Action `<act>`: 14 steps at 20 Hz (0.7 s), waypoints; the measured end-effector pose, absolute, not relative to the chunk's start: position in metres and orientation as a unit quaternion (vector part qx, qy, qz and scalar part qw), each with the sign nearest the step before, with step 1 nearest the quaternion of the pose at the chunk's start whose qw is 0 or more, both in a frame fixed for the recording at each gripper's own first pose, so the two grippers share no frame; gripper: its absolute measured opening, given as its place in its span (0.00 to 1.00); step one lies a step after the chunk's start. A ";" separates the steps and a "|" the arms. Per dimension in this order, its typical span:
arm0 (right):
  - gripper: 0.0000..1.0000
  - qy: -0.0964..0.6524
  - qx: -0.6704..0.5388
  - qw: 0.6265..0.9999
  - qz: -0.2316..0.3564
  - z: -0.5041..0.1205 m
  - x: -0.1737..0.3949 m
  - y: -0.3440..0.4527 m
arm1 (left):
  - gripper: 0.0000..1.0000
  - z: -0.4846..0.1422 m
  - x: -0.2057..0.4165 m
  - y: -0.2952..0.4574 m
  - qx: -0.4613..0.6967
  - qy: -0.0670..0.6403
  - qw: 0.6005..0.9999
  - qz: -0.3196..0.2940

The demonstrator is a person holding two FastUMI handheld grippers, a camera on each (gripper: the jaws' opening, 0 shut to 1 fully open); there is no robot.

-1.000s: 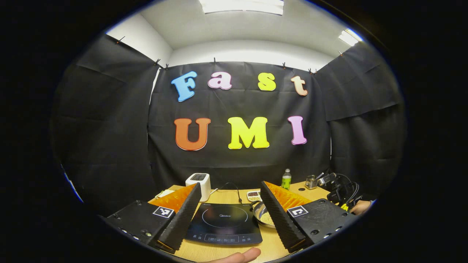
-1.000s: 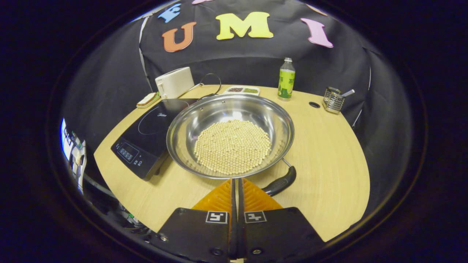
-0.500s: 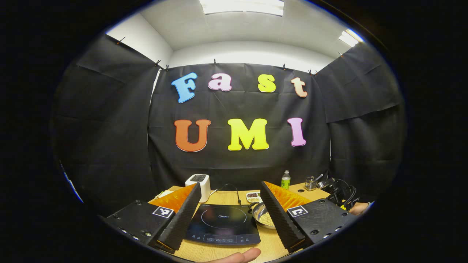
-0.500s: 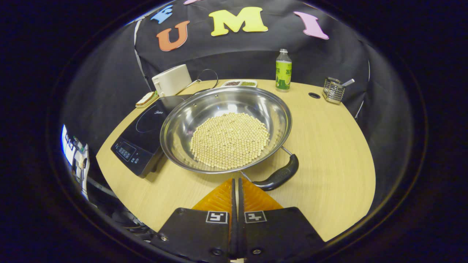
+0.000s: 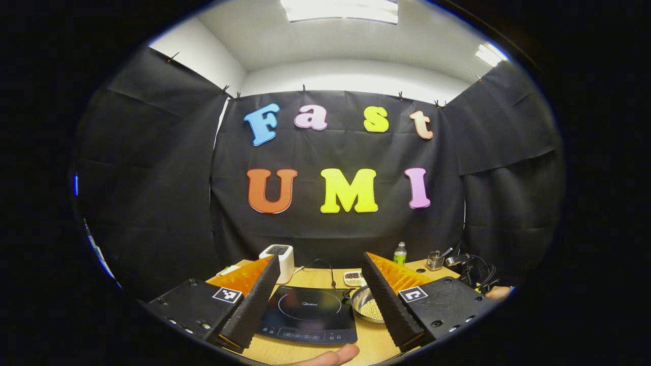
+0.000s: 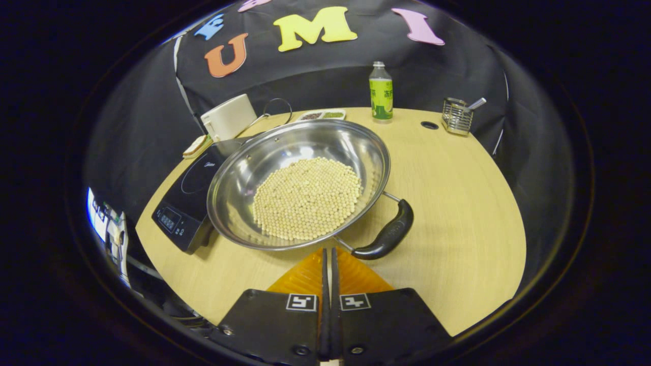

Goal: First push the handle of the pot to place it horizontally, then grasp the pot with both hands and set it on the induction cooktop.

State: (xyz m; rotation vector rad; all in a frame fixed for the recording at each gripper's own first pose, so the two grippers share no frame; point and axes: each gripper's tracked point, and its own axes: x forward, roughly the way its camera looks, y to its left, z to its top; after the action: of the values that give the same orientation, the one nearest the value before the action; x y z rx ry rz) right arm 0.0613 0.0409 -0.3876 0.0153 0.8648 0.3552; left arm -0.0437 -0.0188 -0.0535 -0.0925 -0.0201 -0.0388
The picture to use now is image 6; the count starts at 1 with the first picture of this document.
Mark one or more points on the black induction cooktop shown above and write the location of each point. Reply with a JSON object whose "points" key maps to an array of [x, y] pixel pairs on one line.
{"points": [[188, 203]]}

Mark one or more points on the green label drink bottle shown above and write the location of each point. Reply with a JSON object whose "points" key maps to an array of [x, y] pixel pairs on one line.
{"points": [[380, 99]]}

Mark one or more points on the white toaster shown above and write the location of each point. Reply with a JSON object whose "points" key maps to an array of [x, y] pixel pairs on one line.
{"points": [[229, 117]]}

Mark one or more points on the pile of soybeans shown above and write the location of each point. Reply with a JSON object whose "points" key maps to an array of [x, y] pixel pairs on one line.
{"points": [[305, 198]]}

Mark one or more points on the black backdrop cloth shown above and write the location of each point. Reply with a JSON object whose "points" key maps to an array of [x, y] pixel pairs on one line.
{"points": [[432, 66]]}

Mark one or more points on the metal spoon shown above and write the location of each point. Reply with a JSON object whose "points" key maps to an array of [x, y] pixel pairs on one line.
{"points": [[478, 103]]}

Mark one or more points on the white divided seasoning dish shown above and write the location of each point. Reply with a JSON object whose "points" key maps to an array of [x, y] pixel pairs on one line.
{"points": [[321, 115]]}

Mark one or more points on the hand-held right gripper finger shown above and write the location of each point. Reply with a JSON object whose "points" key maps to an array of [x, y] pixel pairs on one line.
{"points": [[335, 315], [325, 315]]}

